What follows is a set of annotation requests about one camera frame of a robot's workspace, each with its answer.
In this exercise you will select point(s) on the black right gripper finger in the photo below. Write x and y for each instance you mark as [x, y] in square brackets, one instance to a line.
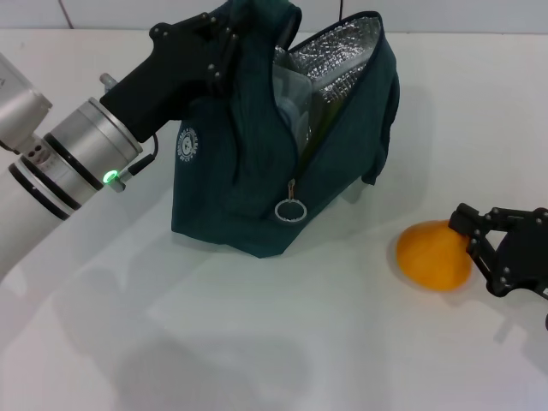
[490, 269]
[484, 220]

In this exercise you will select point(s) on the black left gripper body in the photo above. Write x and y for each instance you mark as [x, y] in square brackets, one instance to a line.
[171, 77]

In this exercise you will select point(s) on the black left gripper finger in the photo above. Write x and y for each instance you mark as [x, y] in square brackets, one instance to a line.
[224, 64]
[201, 23]

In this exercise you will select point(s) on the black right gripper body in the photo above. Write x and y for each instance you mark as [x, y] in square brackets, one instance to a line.
[531, 257]

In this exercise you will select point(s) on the orange yellow pear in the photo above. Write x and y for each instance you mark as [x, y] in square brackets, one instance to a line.
[428, 261]

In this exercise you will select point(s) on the clear plastic lidded container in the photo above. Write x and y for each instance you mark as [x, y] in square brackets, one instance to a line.
[293, 103]

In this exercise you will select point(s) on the dark teal fabric bag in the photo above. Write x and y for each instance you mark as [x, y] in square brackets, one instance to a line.
[240, 171]

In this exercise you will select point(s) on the green cucumber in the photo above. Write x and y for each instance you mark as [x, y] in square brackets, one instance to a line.
[327, 115]

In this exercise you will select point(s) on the silver left gripper plug stub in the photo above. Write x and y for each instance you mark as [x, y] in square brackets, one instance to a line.
[108, 82]

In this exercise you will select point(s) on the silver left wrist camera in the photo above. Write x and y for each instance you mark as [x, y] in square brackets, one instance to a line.
[17, 103]

